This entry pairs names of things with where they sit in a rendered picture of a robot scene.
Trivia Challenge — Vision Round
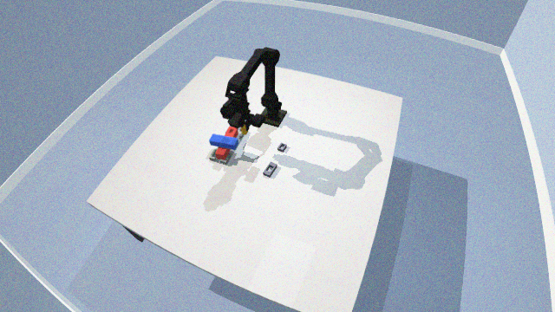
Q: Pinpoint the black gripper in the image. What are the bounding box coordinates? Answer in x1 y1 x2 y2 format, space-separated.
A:
238 102 265 131

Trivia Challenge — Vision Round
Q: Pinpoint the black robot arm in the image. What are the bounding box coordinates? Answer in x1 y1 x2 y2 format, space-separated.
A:
220 47 282 128

